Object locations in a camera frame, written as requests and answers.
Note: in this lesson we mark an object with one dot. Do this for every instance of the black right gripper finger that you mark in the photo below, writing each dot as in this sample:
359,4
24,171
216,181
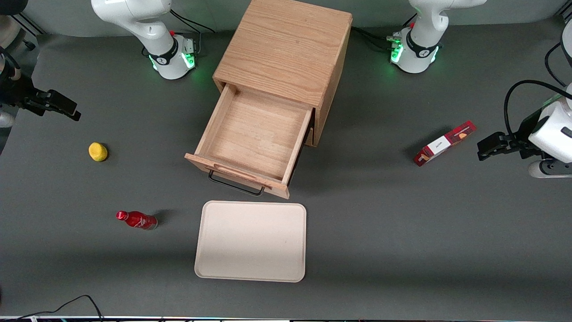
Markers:
62,102
53,112

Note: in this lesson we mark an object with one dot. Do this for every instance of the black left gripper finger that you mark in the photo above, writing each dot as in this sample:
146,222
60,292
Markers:
489,154
494,142

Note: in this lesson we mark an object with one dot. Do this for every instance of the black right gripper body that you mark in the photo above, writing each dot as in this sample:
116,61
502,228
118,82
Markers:
17,93

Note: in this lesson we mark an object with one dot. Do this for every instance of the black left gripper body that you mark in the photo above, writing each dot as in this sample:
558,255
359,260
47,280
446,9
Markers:
526,132

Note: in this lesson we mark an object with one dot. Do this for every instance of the light wooden drawer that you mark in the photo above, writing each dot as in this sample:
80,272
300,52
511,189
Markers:
254,134

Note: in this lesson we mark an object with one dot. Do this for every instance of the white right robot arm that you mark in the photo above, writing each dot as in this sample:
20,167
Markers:
147,27

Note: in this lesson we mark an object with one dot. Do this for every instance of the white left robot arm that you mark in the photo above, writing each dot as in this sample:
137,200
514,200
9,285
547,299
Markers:
422,49

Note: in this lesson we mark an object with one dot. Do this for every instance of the red and white snack box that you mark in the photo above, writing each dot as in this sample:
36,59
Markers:
442,144

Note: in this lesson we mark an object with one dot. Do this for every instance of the yellow lemon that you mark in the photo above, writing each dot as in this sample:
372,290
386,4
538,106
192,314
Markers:
98,152

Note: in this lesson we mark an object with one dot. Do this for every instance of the beige round seat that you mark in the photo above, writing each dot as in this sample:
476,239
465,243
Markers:
8,31

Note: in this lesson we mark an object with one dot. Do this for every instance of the black metal stand legs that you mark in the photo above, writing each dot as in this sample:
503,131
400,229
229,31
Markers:
29,24

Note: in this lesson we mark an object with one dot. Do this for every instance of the red soda bottle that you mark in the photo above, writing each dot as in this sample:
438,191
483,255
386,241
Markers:
138,220

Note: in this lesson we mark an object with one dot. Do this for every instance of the light wooden cabinet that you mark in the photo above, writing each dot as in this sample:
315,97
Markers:
286,44

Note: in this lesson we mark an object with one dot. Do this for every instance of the beige plastic tray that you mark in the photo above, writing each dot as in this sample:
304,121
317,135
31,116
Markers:
250,241

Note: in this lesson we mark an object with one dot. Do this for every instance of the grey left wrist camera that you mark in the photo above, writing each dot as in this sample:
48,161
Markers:
549,169

